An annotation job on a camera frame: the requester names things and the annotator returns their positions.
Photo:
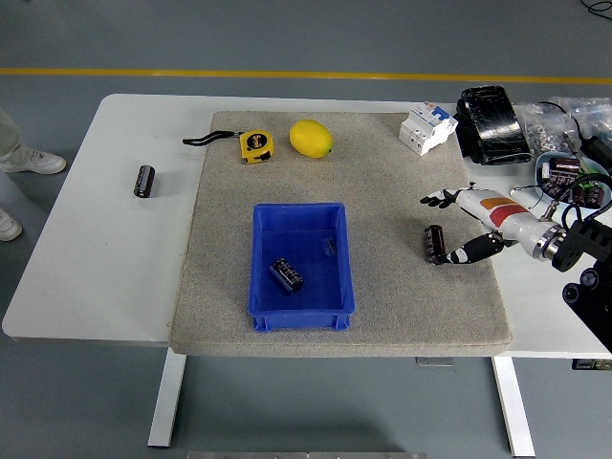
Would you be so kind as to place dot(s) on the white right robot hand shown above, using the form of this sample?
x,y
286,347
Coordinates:
x,y
511,217

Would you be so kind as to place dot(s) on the person's foot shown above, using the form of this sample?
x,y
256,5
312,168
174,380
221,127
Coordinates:
x,y
7,225
36,162

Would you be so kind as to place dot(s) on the green small part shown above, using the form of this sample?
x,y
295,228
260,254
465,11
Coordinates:
x,y
587,176

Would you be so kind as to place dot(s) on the person's leg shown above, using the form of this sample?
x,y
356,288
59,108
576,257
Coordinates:
x,y
7,136

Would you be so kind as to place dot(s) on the blue plastic box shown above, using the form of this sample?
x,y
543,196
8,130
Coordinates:
x,y
311,306

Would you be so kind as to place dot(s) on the clear plastic parts bag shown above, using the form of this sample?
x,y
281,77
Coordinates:
x,y
590,112

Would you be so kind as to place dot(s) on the black table control panel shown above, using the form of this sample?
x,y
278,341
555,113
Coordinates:
x,y
590,363

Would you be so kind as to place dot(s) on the white circuit breaker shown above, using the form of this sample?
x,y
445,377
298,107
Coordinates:
x,y
425,126

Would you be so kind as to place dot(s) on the small clear part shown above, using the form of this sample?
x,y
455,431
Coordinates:
x,y
329,245

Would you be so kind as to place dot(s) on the grey under-table bracket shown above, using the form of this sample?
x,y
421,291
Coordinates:
x,y
434,361

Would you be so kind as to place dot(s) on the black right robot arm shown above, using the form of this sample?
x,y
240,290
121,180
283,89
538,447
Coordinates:
x,y
576,246

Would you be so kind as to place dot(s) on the black power adapter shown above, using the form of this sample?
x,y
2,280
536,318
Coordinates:
x,y
600,149

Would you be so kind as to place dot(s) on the clear bag of washers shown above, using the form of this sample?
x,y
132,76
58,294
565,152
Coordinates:
x,y
542,134

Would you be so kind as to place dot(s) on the yellow lemon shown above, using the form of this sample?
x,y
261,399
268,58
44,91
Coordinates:
x,y
310,137

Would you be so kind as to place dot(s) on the black wrapped device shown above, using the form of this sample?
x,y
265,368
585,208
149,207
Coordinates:
x,y
492,126

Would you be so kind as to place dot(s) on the white table leg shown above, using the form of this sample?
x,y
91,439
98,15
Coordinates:
x,y
166,401
514,406

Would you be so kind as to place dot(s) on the light blue bowl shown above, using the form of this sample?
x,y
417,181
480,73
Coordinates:
x,y
542,165

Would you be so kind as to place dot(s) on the grey-brown mat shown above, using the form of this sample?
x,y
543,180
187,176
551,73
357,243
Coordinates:
x,y
382,296

